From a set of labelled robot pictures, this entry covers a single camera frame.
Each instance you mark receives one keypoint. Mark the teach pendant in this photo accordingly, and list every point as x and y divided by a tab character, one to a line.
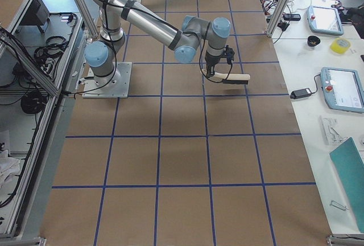
324	20
342	89

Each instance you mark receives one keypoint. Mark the far teach pendant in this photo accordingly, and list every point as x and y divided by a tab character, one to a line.
324	20

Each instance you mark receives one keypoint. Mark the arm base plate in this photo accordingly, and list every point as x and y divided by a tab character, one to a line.
113	86

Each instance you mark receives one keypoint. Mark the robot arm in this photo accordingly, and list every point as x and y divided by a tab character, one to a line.
195	32

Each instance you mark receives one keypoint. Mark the aluminium frame post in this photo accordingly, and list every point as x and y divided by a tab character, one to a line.
273	23

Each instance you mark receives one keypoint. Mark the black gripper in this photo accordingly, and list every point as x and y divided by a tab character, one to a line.
211	61

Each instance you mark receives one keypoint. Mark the white cloth rag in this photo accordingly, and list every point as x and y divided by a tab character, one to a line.
10	167

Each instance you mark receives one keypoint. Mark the teal folder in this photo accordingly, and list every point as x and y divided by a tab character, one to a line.
349	167

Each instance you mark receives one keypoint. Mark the yellow tape roll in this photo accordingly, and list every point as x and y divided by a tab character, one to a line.
340	45

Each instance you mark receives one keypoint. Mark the near teach pendant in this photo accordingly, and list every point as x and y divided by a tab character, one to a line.
342	89

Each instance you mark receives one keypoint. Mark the beige hand brush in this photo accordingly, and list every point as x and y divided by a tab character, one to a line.
227	78

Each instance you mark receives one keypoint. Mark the black power adapter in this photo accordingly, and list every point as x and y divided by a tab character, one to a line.
300	93

